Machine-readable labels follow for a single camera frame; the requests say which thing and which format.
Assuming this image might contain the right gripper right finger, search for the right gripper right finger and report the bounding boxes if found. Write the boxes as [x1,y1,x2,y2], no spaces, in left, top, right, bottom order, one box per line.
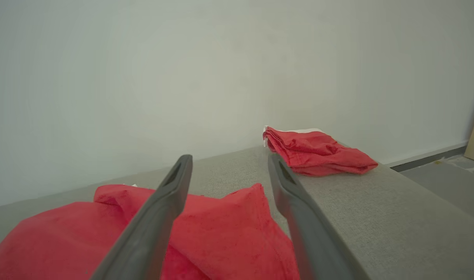
[267,152,371,280]

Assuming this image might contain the dark grey skirting board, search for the dark grey skirting board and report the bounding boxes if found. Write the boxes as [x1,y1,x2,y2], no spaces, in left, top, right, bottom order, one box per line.
[390,146,467,172]

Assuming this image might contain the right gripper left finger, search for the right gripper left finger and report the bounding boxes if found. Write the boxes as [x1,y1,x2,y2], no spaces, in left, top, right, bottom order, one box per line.
[90,154,193,280]

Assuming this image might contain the red jersey with white sleeves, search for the red jersey with white sleeves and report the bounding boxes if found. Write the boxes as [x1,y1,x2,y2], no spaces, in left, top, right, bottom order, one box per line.
[0,183,300,280]

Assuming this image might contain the red shorts with white stripe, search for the red shorts with white stripe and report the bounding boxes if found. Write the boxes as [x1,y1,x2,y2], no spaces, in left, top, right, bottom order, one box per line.
[262,126,379,177]

